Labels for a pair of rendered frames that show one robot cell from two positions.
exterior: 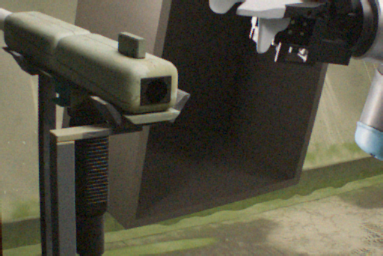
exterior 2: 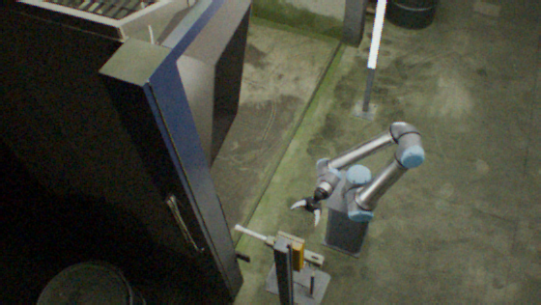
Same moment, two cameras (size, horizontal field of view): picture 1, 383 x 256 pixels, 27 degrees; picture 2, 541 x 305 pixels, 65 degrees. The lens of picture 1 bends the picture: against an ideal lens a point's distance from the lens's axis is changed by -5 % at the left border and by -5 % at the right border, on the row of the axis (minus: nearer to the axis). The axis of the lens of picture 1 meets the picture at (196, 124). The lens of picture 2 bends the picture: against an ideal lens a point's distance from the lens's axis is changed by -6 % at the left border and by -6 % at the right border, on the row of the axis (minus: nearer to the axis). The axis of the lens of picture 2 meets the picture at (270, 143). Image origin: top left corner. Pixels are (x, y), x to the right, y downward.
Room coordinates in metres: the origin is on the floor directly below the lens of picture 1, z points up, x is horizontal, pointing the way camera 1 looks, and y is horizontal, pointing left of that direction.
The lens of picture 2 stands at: (0.01, 0.58, 3.26)
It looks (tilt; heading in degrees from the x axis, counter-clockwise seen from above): 54 degrees down; 332
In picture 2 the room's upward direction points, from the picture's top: 5 degrees counter-clockwise
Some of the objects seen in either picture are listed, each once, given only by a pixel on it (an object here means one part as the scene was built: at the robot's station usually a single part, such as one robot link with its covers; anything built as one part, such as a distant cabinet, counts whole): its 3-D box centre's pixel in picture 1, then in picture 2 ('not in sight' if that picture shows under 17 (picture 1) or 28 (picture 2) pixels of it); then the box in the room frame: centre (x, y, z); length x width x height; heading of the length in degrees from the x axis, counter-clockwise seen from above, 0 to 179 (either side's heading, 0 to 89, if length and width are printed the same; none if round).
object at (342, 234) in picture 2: not in sight; (350, 216); (1.02, -0.54, 0.32); 0.31 x 0.31 x 0.64; 33
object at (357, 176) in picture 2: not in sight; (357, 180); (1.02, -0.54, 0.83); 0.17 x 0.15 x 0.18; 146
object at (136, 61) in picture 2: not in sight; (199, 218); (1.17, 0.44, 1.14); 0.18 x 0.18 x 2.29; 33
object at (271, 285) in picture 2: not in sight; (297, 282); (0.70, 0.14, 0.78); 0.31 x 0.23 x 0.01; 33
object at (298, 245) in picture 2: not in sight; (289, 252); (0.65, 0.20, 1.42); 0.12 x 0.06 x 0.26; 33
